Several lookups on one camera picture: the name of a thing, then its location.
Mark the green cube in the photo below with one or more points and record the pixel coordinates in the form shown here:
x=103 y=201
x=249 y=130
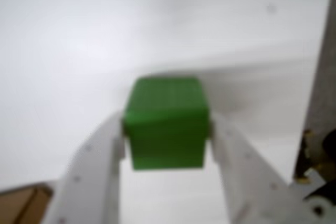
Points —
x=168 y=119

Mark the brown cardboard box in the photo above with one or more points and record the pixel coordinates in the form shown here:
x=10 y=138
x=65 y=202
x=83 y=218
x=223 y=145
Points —
x=21 y=205

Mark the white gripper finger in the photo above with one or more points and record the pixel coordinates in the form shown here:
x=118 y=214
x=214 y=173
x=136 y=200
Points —
x=89 y=171
x=249 y=176

